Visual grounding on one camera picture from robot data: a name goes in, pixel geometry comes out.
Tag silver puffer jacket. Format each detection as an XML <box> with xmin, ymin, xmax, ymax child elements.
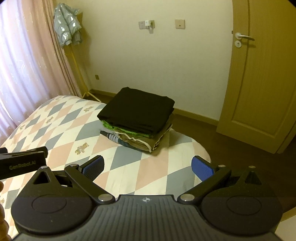
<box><xmin>54</xmin><ymin>3</ymin><xmax>82</xmax><ymax>47</ymax></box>

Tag green folded garment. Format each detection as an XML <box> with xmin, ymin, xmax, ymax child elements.
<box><xmin>101</xmin><ymin>120</ymin><xmax>158</xmax><ymax>138</ymax></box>

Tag pink curtain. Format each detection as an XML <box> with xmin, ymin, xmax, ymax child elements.
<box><xmin>1</xmin><ymin>1</ymin><xmax>81</xmax><ymax>143</ymax></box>

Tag silver door handle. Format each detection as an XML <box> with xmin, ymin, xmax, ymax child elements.
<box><xmin>235</xmin><ymin>32</ymin><xmax>255</xmax><ymax>41</ymax></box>

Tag checkered bed quilt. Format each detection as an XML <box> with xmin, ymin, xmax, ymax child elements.
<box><xmin>3</xmin><ymin>96</ymin><xmax>210</xmax><ymax>196</ymax></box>

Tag person's left hand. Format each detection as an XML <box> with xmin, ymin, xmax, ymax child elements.
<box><xmin>0</xmin><ymin>181</ymin><xmax>12</xmax><ymax>241</ymax></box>

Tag beige wall switch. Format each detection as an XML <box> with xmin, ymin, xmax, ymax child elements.
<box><xmin>175</xmin><ymin>19</ymin><xmax>186</xmax><ymax>30</ymax></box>

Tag yellow coat stand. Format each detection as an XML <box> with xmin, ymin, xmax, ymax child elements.
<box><xmin>66</xmin><ymin>14</ymin><xmax>102</xmax><ymax>103</ymax></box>

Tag black trousers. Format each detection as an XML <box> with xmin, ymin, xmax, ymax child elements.
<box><xmin>97</xmin><ymin>87</ymin><xmax>175</xmax><ymax>136</ymax></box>

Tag beige door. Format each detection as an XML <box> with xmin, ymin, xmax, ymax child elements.
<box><xmin>217</xmin><ymin>1</ymin><xmax>295</xmax><ymax>154</ymax></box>

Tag wall socket with plug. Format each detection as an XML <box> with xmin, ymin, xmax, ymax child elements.
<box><xmin>138</xmin><ymin>20</ymin><xmax>155</xmax><ymax>34</ymax></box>

